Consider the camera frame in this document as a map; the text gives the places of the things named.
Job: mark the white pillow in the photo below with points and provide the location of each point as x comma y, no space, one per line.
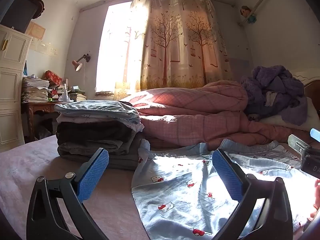
312,117

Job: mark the framed wall certificate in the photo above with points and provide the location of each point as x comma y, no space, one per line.
36,31

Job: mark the pink wall lamp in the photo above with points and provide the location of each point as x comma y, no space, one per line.
77,66

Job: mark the pink plaid quilt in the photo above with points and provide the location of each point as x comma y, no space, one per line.
200,112

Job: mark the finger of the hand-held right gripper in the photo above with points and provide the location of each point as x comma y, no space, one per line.
295,142
315,135

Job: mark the stack of books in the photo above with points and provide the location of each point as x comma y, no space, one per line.
77,96

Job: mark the purple fleece blanket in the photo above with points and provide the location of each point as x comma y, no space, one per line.
275,85

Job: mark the wooden headboard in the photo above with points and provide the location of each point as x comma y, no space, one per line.
313,87

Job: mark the white bottle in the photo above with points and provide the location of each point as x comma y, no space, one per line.
65,92

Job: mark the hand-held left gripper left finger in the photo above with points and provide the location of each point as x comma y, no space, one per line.
92,175

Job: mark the cream wardrobe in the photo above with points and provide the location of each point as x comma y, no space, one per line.
12,80

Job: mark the stack of folded clothes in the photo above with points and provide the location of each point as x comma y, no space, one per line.
100,107

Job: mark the tree print curtain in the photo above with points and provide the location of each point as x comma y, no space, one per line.
175,42

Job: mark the bright window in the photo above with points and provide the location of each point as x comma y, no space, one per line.
112,42

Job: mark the red box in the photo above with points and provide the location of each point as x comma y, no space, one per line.
53,77

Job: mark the dark bag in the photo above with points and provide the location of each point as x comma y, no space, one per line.
22,12

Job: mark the light blue cat print pants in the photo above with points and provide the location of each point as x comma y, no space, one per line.
180,200

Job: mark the stack of papers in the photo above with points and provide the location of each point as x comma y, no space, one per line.
35,90

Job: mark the carved wooden desk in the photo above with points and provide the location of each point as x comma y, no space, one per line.
37,106

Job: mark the wall doll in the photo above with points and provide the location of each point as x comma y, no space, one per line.
245,10

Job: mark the folded black garment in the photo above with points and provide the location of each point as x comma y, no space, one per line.
95,132

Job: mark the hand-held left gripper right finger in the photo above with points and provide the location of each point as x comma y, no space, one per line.
227,177

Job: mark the person's right hand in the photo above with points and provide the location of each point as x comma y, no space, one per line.
316,212

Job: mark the curtain rail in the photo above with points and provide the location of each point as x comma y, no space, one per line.
105,3

